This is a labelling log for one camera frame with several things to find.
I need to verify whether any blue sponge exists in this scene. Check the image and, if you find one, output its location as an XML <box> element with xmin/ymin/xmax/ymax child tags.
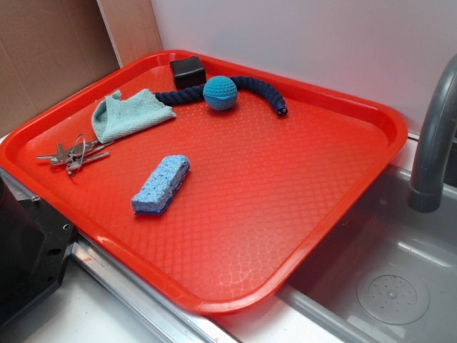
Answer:
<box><xmin>131</xmin><ymin>155</ymin><xmax>191</xmax><ymax>215</ymax></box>

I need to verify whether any grey faucet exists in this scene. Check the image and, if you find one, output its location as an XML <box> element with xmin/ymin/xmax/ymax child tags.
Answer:
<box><xmin>407</xmin><ymin>56</ymin><xmax>456</xmax><ymax>213</ymax></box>

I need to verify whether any sink drain strainer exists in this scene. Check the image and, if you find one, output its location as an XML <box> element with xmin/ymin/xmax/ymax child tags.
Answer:
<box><xmin>357</xmin><ymin>267</ymin><xmax>430</xmax><ymax>325</ymax></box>

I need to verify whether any red plastic tray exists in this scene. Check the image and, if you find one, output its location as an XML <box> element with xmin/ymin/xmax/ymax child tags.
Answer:
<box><xmin>1</xmin><ymin>51</ymin><xmax>408</xmax><ymax>314</ymax></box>

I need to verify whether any silver key bunch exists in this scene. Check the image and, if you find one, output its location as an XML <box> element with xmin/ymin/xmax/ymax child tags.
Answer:
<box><xmin>36</xmin><ymin>134</ymin><xmax>115</xmax><ymax>177</ymax></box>

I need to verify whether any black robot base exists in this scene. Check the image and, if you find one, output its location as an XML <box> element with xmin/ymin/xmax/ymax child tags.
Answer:
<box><xmin>1</xmin><ymin>181</ymin><xmax>76</xmax><ymax>329</ymax></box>

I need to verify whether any blue textured ball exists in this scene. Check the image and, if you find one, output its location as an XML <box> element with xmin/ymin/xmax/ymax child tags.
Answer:
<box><xmin>203</xmin><ymin>76</ymin><xmax>238</xmax><ymax>111</ymax></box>

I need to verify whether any dark blue rope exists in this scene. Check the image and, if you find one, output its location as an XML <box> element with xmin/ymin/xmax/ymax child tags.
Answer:
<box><xmin>154</xmin><ymin>75</ymin><xmax>290</xmax><ymax>119</ymax></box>

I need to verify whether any grey plastic sink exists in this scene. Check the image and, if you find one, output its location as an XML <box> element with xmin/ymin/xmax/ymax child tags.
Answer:
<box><xmin>278</xmin><ymin>166</ymin><xmax>456</xmax><ymax>342</ymax></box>

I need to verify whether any brown cardboard panel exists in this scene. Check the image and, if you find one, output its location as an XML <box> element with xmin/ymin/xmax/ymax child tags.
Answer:
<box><xmin>1</xmin><ymin>1</ymin><xmax>162</xmax><ymax>136</ymax></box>

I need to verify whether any light teal cloth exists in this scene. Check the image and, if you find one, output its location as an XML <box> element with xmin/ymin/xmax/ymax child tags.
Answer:
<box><xmin>91</xmin><ymin>89</ymin><xmax>176</xmax><ymax>144</ymax></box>

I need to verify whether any black cube block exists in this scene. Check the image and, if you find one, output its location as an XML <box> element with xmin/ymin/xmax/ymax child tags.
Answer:
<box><xmin>170</xmin><ymin>56</ymin><xmax>206</xmax><ymax>89</ymax></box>

